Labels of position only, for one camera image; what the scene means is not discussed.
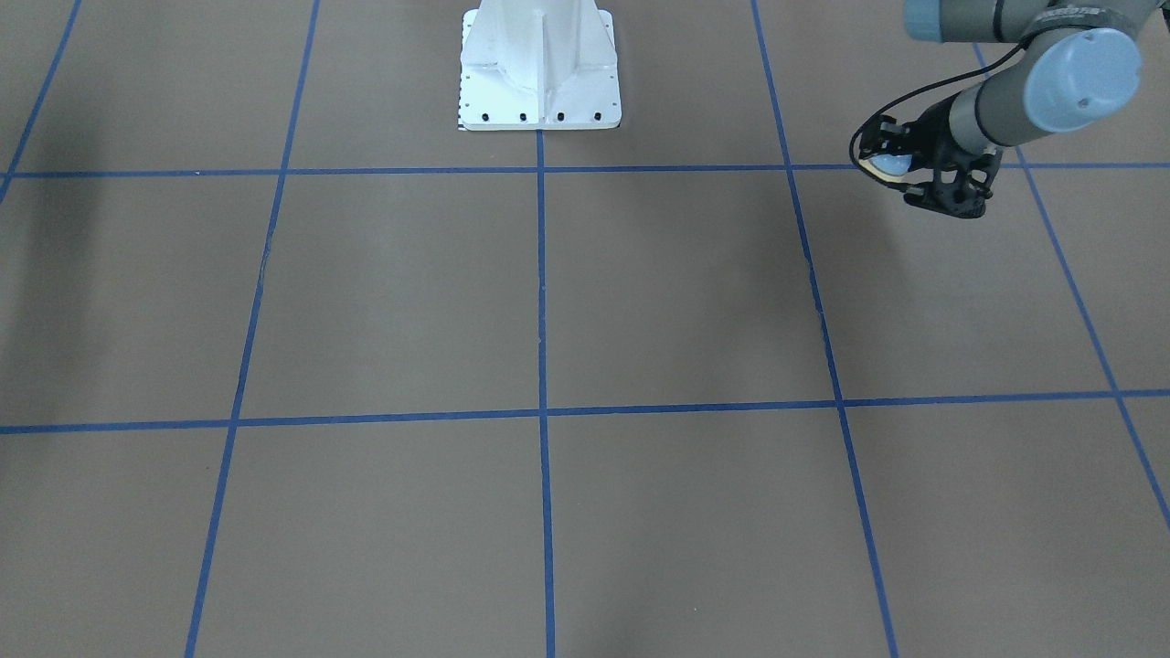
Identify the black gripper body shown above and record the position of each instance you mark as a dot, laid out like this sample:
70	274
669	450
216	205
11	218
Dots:
925	137

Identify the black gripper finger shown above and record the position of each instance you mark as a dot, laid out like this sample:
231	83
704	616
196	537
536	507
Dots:
960	184
885	136

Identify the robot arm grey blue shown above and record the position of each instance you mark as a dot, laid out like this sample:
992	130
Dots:
1071	64

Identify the brown paper table cover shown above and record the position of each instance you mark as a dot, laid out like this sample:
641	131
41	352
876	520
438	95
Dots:
293	367

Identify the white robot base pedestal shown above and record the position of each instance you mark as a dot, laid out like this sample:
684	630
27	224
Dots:
539	66

